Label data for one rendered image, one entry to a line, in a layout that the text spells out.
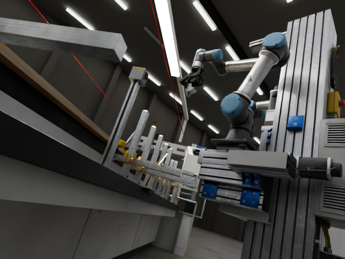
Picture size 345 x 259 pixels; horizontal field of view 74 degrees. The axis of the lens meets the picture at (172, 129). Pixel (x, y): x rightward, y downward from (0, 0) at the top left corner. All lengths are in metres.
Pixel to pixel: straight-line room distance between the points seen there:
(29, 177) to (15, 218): 0.37
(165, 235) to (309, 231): 3.17
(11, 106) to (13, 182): 0.30
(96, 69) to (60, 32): 11.74
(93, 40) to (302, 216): 1.15
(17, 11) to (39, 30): 11.16
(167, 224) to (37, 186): 3.53
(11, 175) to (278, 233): 1.11
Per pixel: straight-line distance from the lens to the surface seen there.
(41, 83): 0.92
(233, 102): 1.24
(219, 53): 1.58
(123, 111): 1.12
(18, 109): 0.94
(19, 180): 0.73
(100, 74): 12.19
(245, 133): 1.32
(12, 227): 1.11
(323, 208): 1.22
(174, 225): 4.17
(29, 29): 0.46
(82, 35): 0.40
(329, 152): 1.29
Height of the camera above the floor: 0.61
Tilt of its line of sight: 19 degrees up
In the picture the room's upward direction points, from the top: 17 degrees clockwise
